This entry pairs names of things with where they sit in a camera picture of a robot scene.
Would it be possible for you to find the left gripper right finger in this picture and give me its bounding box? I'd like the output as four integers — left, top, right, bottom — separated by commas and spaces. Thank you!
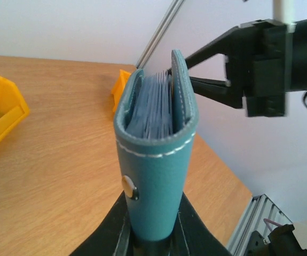
170, 195, 230, 256

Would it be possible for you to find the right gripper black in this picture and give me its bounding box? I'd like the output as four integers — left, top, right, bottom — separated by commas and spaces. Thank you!
185, 19, 292, 117

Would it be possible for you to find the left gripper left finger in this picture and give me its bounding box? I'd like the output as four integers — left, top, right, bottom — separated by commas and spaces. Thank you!
71, 193, 132, 256

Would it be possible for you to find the teal leather card holder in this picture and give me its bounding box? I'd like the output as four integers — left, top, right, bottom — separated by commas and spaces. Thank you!
114, 50, 199, 242

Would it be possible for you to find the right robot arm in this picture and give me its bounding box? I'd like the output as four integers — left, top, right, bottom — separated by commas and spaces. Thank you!
186, 19, 307, 117

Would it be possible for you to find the small yellow bin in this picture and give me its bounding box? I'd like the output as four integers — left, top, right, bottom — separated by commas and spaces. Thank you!
111, 69, 131, 113

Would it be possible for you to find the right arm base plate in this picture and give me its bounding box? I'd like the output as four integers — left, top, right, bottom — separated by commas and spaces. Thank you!
245, 231, 275, 256

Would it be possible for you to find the aluminium rail frame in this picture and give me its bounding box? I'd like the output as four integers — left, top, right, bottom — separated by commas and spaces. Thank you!
226, 195, 291, 255

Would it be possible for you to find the right aluminium corner post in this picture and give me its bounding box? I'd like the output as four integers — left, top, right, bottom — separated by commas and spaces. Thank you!
136, 0, 185, 69

